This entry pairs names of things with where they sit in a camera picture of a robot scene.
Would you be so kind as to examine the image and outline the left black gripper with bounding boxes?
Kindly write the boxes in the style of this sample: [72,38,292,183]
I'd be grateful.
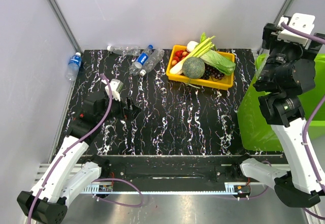
[97,91,142,124]

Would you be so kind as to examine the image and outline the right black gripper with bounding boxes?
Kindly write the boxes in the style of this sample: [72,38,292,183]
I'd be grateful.
[255,22,325,86]

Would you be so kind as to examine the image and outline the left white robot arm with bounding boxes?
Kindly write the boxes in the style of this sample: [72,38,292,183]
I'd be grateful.
[17,94,139,223]

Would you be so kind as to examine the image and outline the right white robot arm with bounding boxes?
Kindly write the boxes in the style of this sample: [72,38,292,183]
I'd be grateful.
[231,22,324,208]

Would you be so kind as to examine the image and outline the green plastic bin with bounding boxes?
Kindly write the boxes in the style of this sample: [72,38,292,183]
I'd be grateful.
[237,52,325,151]

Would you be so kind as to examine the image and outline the black marble mat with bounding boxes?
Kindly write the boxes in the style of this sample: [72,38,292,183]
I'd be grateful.
[49,48,282,156]

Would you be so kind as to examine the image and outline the Pepsi bottle on table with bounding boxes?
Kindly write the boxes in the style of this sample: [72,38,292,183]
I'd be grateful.
[129,45,153,75]

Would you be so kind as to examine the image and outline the napa cabbage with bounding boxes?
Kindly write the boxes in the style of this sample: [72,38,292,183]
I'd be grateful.
[200,50,236,76]

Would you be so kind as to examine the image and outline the clear crushed bottle right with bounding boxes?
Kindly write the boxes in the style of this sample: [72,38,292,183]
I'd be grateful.
[139,49,165,76]

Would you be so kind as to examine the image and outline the white radish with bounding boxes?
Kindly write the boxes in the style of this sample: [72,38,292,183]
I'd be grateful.
[170,56,189,75]

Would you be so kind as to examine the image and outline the clear bottle at back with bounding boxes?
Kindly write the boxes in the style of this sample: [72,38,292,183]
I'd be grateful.
[107,45,141,56]

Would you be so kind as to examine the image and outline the yellow plastic tray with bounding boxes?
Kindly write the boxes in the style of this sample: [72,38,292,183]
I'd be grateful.
[166,45,234,90]

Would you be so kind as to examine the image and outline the celery stalks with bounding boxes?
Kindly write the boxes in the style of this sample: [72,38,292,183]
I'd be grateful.
[189,33,215,57]

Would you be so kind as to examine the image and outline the dark grape bunch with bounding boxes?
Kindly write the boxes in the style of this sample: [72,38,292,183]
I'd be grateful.
[201,64,225,81]

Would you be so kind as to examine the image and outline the red strawberries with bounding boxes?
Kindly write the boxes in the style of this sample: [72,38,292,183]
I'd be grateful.
[171,50,188,66]

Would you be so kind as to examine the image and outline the green netted melon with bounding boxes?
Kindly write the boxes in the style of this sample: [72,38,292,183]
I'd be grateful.
[182,57,205,79]

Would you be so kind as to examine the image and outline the white mushroom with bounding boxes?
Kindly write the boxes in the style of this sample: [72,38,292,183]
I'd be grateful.
[186,41,198,53]

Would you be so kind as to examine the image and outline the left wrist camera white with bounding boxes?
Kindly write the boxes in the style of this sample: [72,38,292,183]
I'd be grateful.
[105,79,123,102]

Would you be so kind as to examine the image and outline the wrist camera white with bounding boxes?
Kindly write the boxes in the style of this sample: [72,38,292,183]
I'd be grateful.
[277,13,315,47]
[105,79,123,102]

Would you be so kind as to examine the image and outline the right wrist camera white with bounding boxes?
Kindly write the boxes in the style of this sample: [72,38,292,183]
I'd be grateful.
[277,13,315,47]

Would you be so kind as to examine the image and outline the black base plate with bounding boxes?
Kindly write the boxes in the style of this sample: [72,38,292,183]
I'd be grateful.
[83,154,262,186]

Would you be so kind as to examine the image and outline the Pepsi bottle by wall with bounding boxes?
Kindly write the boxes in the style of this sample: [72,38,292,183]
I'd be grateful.
[66,52,82,81]

